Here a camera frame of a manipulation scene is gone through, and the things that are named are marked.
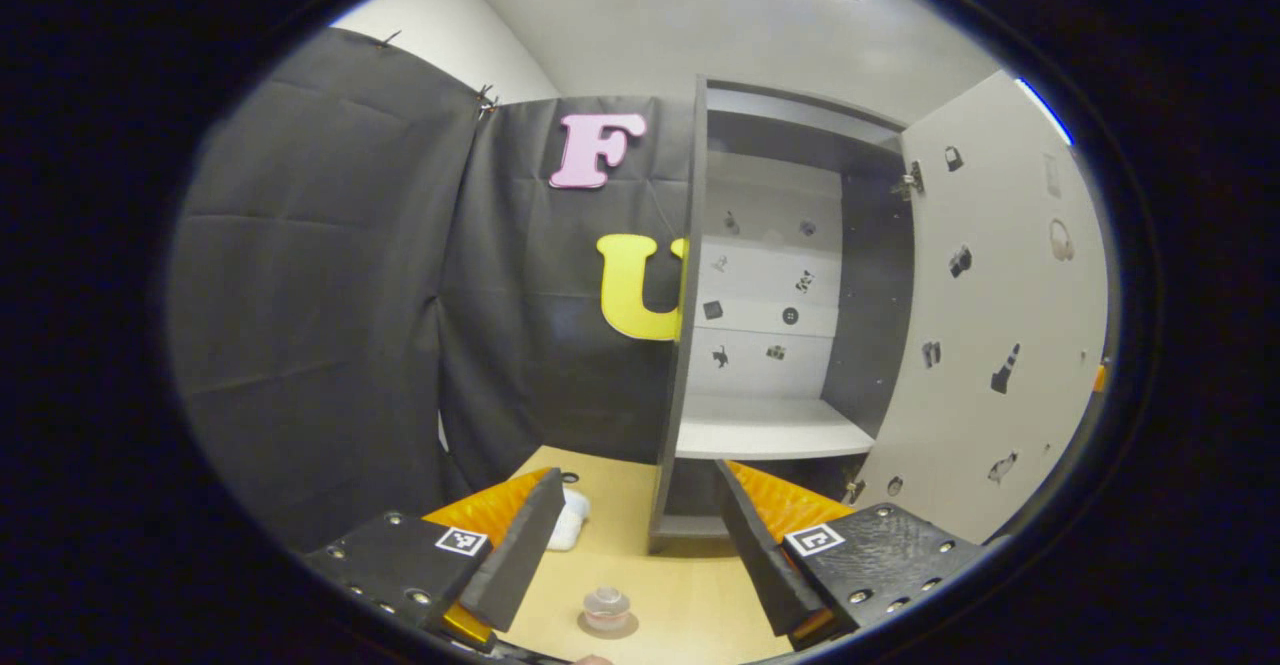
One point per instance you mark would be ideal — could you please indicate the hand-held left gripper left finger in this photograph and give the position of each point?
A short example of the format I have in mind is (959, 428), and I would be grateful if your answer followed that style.
(520, 555)

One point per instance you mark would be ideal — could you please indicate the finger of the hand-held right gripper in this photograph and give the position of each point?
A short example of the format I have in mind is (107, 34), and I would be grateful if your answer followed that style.
(1099, 377)

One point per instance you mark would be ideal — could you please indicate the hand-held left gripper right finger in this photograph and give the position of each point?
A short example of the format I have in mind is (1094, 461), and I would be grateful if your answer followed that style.
(755, 545)

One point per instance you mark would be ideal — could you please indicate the small clear bottle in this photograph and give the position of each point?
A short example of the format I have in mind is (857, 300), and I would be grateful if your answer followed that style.
(606, 607)

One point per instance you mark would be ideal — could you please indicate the brown round coaster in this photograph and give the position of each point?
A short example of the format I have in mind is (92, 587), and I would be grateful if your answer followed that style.
(600, 635)

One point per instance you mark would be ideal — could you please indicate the metal door hinge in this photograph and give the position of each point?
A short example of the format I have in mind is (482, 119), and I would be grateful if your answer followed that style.
(853, 489)
(908, 182)

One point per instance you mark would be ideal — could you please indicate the white cabinet shelf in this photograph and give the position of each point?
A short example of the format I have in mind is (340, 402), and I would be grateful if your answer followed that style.
(770, 430)

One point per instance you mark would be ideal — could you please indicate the dark grey cabinet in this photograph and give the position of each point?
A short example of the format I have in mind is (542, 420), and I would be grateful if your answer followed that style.
(870, 295)

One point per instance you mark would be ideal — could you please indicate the small white plastic case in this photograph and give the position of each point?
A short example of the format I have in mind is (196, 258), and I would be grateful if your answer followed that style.
(568, 523)

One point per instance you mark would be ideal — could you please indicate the black backdrop cloth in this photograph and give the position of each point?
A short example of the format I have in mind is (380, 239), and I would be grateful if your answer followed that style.
(320, 295)

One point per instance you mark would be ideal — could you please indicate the black binder clip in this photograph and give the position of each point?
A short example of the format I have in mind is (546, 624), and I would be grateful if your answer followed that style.
(487, 101)
(390, 40)

